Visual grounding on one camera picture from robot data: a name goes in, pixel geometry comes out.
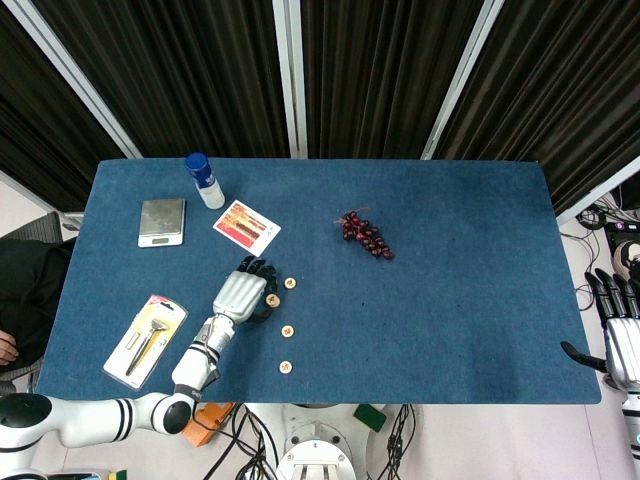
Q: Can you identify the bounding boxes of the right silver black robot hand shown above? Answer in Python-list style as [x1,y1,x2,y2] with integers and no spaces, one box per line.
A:
[559,271,640,393]

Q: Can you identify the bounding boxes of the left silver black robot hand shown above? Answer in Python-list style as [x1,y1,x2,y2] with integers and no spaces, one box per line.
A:
[212,254,279,325]

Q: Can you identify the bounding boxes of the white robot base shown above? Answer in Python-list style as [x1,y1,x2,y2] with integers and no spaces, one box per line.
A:
[273,403,389,480]

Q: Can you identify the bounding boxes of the white black sneaker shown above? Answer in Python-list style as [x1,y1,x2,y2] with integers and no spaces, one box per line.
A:
[613,239,640,276]

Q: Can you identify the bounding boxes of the blue capped white bottle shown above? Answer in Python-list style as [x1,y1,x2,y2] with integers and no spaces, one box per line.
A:
[184,152,226,210]

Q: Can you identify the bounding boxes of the silver kitchen scale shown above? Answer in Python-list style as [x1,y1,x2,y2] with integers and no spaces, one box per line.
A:
[137,198,187,249]

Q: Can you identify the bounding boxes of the black device purple light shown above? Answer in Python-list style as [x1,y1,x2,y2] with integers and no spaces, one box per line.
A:
[604,219,640,241]

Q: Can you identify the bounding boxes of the orange box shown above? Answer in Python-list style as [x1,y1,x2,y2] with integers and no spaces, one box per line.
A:
[180,402,236,447]

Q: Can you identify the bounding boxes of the packaged peeler blister pack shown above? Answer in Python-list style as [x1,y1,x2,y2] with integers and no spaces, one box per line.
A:
[102,293,189,390]

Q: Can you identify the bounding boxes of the red grape bunch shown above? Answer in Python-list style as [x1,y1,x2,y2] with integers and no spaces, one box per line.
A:
[333,204,396,261]

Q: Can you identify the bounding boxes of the blue table cloth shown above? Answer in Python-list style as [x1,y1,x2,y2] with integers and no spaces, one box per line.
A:
[35,157,603,406]

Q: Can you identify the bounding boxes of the seated person in black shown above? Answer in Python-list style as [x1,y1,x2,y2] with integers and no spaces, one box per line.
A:
[0,238,77,374]

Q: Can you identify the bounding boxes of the grey mesh office chair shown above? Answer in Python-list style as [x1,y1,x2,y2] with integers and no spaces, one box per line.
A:
[0,211,85,247]

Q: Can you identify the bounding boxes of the dark pleated curtain panel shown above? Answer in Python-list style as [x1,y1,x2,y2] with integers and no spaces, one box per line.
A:
[0,0,126,211]
[434,0,640,216]
[299,0,484,161]
[32,0,291,160]

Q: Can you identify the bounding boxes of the black floor cables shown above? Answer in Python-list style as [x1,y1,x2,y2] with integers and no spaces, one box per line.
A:
[574,197,621,311]

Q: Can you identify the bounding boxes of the white partition frame post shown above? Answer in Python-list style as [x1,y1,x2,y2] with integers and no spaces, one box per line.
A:
[272,0,309,160]
[3,0,145,160]
[420,0,506,161]
[553,154,640,225]

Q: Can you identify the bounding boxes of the black cable bundle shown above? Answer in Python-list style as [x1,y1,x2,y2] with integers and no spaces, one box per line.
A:
[219,403,281,480]
[372,403,419,480]

